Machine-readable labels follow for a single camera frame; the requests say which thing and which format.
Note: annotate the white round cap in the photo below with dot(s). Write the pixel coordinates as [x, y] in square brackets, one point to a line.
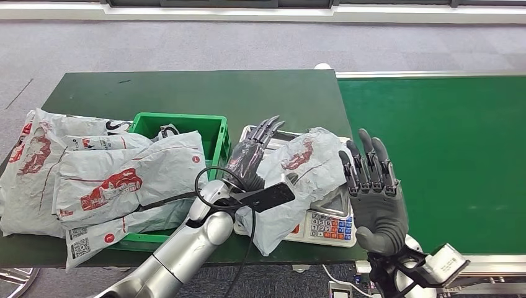
[322, 66]

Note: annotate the grey table bracket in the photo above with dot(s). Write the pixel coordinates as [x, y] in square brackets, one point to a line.
[301, 269]

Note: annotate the grey parcel bright red print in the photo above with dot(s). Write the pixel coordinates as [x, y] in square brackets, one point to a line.
[164, 172]

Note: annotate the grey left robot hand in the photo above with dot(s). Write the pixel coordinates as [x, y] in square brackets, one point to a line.
[246, 160]

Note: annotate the grey parcel black-red print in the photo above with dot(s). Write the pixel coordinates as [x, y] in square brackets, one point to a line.
[94, 242]

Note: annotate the chrome chair base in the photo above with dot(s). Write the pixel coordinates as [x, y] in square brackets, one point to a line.
[16, 279]

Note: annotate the large grey red-print parcel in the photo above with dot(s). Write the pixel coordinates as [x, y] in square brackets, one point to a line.
[24, 197]

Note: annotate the white floor socket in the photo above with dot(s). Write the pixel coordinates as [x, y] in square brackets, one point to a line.
[339, 292]

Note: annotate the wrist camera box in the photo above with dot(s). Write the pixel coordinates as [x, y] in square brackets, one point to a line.
[446, 263]
[267, 197]

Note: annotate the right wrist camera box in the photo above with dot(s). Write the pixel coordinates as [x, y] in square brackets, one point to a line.
[446, 263]

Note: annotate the grey parcel black letters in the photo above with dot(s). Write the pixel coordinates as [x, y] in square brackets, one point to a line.
[117, 125]

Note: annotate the grey parcel faded red print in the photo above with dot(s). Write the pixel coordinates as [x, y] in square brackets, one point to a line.
[296, 172]

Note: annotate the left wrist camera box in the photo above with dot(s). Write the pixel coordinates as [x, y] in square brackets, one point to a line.
[267, 197]

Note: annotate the green plastic crate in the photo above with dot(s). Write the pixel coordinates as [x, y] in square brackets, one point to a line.
[197, 127]

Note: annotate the green conveyor belt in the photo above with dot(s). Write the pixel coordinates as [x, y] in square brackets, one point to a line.
[452, 144]

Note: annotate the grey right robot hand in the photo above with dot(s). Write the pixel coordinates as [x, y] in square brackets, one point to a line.
[378, 214]

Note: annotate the white electronic scale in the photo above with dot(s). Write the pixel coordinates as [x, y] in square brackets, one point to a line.
[333, 230]

